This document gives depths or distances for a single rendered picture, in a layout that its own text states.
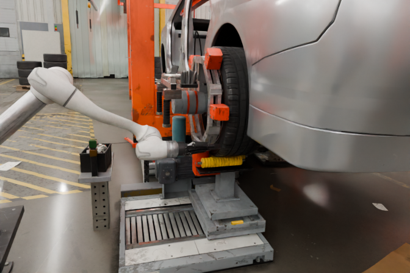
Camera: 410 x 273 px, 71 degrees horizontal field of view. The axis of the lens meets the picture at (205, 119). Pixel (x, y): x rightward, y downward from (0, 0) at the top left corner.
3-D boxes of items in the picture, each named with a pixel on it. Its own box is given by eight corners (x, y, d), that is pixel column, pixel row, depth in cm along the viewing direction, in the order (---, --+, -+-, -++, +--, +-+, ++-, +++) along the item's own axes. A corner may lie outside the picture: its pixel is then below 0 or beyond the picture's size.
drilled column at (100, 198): (109, 228, 187) (106, 168, 178) (93, 231, 184) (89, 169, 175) (110, 220, 196) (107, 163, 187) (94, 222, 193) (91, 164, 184)
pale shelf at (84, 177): (110, 181, 160) (110, 175, 160) (78, 183, 156) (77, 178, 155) (113, 155, 201) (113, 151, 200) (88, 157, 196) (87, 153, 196)
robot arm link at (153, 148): (167, 144, 143) (164, 134, 155) (135, 145, 139) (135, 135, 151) (167, 163, 146) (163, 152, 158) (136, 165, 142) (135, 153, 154)
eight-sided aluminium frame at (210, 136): (219, 160, 152) (223, 56, 141) (207, 161, 151) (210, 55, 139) (195, 134, 204) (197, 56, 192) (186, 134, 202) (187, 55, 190)
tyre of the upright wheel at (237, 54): (279, 53, 138) (232, 43, 199) (233, 52, 132) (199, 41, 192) (263, 174, 159) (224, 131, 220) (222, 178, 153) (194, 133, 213)
